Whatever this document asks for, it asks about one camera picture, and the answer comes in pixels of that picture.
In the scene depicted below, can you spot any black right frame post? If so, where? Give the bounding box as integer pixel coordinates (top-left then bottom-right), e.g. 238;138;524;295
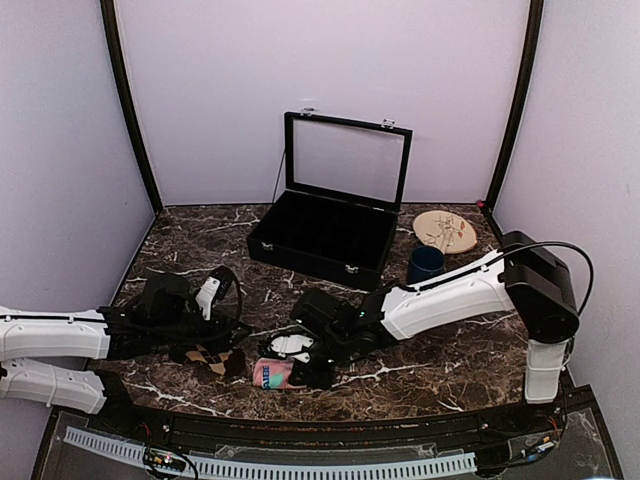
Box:
483;0;545;217

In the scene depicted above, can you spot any black frame post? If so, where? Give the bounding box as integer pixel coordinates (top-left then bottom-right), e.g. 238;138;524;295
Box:
99;0;164;215
483;0;545;217

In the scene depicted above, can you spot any dark blue mug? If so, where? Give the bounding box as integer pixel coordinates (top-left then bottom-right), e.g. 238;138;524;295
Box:
406;245;445;285

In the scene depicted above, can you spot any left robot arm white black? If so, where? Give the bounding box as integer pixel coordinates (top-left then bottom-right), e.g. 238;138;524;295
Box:
1;307;252;436

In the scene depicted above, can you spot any small circuit board with leds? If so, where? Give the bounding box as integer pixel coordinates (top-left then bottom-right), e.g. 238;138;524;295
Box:
142;449;188;474

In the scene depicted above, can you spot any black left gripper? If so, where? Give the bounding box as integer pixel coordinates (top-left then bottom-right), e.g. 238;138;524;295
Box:
152;308;252;355

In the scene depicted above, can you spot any black left frame post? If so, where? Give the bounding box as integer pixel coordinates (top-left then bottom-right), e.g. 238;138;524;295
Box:
99;0;164;215

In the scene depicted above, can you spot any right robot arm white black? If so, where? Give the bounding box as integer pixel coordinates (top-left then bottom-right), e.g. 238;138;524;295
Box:
290;231;580;434

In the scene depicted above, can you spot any black display case glass lid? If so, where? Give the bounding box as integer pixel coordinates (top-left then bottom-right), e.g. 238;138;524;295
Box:
247;112;413;291

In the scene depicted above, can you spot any pink teal patterned sock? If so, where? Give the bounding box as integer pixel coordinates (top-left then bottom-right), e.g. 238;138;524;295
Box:
253;358;301;390

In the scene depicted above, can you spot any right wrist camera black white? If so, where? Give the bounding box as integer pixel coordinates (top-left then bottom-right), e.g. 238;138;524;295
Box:
258;289;357;360

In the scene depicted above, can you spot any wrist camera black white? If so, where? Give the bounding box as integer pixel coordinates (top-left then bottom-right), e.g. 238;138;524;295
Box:
142;265;244;321
258;289;357;360

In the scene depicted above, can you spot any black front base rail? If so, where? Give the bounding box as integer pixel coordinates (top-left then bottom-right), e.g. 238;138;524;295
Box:
32;384;622;479

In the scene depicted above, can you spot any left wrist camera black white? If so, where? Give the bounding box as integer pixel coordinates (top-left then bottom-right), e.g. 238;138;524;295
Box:
142;265;244;321

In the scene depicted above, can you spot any white slotted cable duct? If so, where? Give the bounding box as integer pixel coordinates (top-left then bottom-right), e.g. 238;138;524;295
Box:
63;427;478;479

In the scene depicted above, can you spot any brown argyle sock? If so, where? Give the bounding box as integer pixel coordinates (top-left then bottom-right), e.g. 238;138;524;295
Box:
168;345;246;378

